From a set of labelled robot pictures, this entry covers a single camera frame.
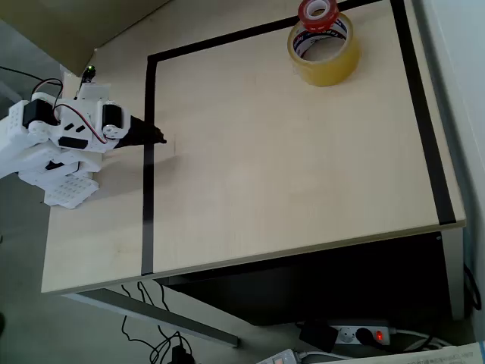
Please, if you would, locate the red 3M tape roll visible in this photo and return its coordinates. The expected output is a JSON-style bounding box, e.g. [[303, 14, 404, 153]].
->
[[297, 0, 340, 33]]

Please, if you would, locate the long black tape strip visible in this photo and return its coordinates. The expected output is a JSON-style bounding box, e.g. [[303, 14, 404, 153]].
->
[[140, 55, 159, 277], [390, 0, 458, 225], [146, 0, 383, 70]]

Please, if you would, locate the large yellow packing tape roll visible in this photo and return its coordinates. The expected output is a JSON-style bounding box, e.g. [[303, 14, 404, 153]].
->
[[286, 13, 361, 88]]

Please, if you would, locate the small black device green LED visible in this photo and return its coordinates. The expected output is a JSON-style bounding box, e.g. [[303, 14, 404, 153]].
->
[[80, 65, 98, 85]]

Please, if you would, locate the small black charger plug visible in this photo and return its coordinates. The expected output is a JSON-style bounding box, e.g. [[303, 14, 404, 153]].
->
[[171, 344, 195, 364]]

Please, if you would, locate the black power adapter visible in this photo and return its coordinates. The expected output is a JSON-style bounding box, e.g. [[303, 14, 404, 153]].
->
[[298, 321, 339, 354]]

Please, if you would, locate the black round plug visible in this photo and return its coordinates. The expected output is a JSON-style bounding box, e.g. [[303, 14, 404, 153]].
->
[[354, 327, 376, 347]]

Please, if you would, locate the printed paper stack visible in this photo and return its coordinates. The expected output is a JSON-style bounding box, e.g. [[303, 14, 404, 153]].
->
[[354, 340, 485, 364]]

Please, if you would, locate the black floor cable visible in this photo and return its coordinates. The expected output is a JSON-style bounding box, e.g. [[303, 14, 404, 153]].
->
[[120, 281, 183, 364]]

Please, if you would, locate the white power strip orange switch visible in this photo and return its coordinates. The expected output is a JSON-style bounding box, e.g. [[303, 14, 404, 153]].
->
[[256, 348, 301, 364]]

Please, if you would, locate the white power strip red switch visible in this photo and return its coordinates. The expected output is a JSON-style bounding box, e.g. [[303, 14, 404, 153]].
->
[[327, 320, 392, 347]]

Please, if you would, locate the white power cable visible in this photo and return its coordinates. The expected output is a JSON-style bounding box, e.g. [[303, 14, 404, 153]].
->
[[389, 326, 450, 356]]

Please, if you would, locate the black hanging cable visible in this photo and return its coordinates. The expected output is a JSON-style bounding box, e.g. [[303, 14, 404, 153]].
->
[[463, 262, 479, 310]]

